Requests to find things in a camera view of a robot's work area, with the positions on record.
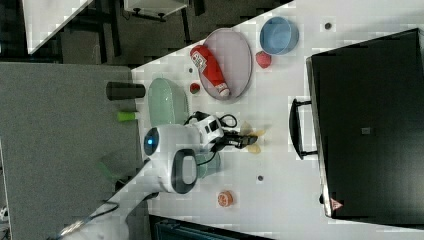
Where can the grey round plate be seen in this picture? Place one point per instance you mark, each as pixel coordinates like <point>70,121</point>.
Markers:
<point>233,55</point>

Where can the yellow plush banana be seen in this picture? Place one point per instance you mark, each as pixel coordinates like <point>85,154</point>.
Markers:
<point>245,129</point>

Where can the green plastic colander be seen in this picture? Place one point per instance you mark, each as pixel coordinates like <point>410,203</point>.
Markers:
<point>167,103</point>

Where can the white side table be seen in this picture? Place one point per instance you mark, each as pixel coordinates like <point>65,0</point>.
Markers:
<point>44,18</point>

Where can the black silver toaster oven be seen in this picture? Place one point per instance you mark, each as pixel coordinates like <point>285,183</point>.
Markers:
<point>367,109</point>

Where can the blue bowl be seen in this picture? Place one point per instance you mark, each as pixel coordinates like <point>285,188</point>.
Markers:
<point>278,36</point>

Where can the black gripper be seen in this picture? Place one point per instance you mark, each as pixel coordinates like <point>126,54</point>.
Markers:
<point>232,138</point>

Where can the pink plush strawberry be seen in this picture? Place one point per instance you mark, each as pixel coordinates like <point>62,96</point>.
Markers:
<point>263,59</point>

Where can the orange slice toy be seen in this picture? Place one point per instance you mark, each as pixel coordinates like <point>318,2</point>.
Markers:
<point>225,199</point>

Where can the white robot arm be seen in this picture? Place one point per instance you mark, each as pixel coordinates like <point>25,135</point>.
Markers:
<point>169,148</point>

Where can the blue metal frame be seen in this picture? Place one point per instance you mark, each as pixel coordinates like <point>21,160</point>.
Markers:
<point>170,229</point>

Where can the small red green strawberry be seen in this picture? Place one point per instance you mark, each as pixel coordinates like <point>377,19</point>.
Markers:
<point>194,88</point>

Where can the green mug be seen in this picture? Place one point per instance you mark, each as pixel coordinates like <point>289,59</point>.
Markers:
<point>208,164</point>

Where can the red plush ketchup bottle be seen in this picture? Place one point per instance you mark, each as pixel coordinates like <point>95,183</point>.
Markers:
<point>208,66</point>

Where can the lime green object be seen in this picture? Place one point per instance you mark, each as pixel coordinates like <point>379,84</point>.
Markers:
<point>127,116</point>

